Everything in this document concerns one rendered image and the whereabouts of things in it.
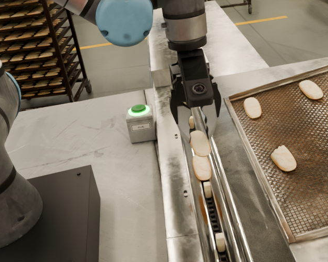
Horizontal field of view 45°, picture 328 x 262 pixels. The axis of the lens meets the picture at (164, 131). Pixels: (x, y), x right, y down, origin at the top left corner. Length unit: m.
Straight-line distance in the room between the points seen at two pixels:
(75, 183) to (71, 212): 0.08
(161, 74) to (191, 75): 0.54
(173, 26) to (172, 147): 0.32
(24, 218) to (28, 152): 0.43
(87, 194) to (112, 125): 0.43
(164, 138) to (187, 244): 0.35
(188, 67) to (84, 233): 0.33
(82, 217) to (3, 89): 0.27
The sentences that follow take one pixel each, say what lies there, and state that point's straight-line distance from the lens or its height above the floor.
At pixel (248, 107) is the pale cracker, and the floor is 0.90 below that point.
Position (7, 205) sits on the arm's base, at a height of 0.96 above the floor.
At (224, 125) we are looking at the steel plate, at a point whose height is 0.82.
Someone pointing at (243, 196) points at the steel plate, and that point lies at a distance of 0.82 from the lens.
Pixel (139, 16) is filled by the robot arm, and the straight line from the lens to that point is 0.52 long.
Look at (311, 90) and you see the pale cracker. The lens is 0.98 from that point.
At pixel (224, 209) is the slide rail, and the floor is 0.85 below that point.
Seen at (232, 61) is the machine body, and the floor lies 0.82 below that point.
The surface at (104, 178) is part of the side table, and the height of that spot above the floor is 0.82.
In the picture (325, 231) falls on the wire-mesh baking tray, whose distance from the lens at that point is 0.64.
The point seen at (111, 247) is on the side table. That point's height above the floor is 0.82.
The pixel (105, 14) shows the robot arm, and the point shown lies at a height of 1.24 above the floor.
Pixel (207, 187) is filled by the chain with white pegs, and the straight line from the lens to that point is 0.78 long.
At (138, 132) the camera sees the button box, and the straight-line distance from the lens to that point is 1.02.
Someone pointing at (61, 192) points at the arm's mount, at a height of 0.91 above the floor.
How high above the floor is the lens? 1.35
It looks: 30 degrees down
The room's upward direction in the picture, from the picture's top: 9 degrees counter-clockwise
